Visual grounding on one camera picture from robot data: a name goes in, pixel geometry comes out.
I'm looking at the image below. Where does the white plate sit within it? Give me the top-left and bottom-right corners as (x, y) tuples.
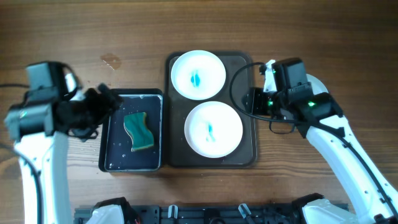
(184, 101), (243, 159)
(170, 50), (226, 100)
(307, 74), (328, 95)

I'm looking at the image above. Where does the green yellow sponge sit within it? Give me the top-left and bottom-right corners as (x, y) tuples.
(124, 112), (154, 152)

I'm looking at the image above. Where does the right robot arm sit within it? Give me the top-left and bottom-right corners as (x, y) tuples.
(241, 58), (397, 223)

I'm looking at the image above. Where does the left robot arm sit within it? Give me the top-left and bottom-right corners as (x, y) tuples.
(4, 61), (123, 223)

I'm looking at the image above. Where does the large brown serving tray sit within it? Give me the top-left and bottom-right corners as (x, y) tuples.
(162, 51), (257, 169)

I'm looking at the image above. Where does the small black water tray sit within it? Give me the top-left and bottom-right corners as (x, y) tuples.
(98, 88), (164, 172)

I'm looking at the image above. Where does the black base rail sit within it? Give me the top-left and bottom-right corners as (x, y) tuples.
(73, 203), (351, 224)

